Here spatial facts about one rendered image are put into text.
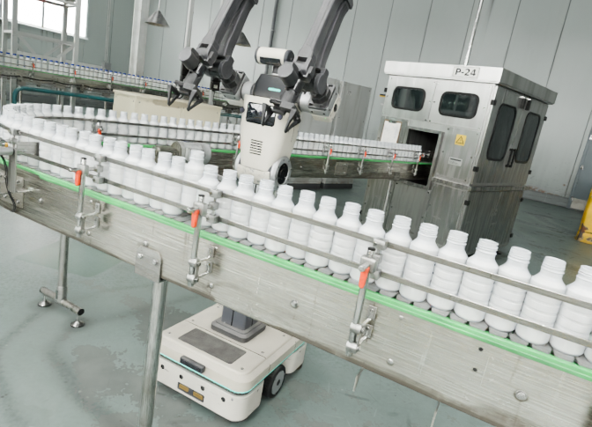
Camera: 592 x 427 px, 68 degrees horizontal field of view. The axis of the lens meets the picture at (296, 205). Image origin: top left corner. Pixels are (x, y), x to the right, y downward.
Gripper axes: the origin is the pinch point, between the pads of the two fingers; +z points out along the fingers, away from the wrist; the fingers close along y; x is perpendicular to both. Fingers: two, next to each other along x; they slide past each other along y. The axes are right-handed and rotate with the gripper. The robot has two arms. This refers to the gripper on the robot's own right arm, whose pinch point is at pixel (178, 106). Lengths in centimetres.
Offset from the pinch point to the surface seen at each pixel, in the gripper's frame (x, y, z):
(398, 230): -39, 103, 30
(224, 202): -33, 57, 36
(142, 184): -30, 28, 39
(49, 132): -27.4, -19.4, 32.9
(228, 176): -35, 56, 30
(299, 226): -35, 80, 36
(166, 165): -31, 34, 31
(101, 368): 59, -19, 115
